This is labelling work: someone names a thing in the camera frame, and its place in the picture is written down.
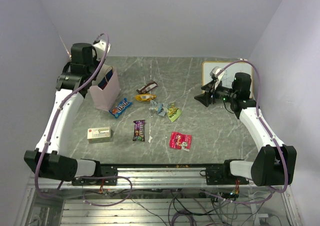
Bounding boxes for yellow M&Ms packet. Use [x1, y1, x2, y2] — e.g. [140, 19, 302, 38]
[135, 94, 156, 102]

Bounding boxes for blue Burts chips bag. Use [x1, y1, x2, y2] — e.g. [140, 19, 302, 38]
[98, 70, 113, 90]

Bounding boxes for aluminium frame rail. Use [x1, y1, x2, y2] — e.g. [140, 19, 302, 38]
[26, 166, 292, 190]

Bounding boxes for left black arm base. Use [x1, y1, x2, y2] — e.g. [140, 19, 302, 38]
[71, 164, 118, 186]

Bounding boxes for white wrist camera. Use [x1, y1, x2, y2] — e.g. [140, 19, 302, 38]
[209, 66, 225, 81]
[93, 40, 111, 61]

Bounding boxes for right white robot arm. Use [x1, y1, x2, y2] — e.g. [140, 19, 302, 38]
[195, 67, 297, 187]

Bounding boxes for green snack packet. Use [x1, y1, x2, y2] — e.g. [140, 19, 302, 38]
[166, 103, 182, 122]

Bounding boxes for small whiteboard with stand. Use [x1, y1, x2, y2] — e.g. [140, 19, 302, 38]
[202, 61, 254, 99]

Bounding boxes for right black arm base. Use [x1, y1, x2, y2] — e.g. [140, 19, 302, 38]
[199, 164, 249, 185]

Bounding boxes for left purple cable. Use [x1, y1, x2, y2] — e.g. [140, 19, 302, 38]
[33, 32, 134, 207]

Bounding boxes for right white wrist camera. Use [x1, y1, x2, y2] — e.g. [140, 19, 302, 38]
[209, 66, 225, 81]

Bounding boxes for brown chocolate bar wrapper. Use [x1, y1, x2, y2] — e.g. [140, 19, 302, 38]
[136, 80, 158, 94]

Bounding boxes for loose floor cables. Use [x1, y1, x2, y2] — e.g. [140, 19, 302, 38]
[82, 186, 251, 226]

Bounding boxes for blue M&Ms packet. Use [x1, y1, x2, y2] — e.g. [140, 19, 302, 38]
[109, 98, 133, 119]

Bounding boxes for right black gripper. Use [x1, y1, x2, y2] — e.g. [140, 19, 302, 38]
[194, 79, 237, 107]

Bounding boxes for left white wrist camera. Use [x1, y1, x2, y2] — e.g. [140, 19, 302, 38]
[93, 40, 111, 61]

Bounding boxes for pink paper bag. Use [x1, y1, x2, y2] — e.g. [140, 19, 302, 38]
[89, 64, 121, 111]

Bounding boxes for white cardboard box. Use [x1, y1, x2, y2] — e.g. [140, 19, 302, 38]
[87, 127, 113, 143]

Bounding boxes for light blue snack wrapper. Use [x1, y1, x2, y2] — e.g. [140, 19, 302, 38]
[149, 100, 168, 117]

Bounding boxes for purple cable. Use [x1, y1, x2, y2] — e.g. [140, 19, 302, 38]
[199, 58, 290, 206]
[33, 32, 134, 207]

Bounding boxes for red candy packet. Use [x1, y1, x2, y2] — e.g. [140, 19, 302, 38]
[169, 132, 192, 152]

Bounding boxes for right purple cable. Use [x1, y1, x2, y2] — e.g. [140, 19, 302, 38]
[199, 58, 290, 206]

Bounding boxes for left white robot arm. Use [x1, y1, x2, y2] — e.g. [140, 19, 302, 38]
[24, 40, 110, 185]

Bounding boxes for purple M&Ms packet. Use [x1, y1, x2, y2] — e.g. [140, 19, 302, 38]
[132, 120, 145, 142]

